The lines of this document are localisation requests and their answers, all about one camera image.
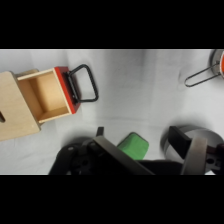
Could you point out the green sponge block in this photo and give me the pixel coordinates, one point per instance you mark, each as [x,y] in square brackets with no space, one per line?
[135,146]

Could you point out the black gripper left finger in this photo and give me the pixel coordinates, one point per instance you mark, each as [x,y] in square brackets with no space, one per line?
[123,155]

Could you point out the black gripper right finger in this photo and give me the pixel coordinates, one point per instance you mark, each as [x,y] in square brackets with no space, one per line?
[195,156]

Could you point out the light wooden drawer box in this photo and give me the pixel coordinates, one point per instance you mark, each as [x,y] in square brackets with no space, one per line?
[13,106]

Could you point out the wooden drawer with red front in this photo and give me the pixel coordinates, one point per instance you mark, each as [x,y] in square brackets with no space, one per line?
[50,95]

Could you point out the grey metal bowl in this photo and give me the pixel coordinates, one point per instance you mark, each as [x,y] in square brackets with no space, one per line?
[208,135]

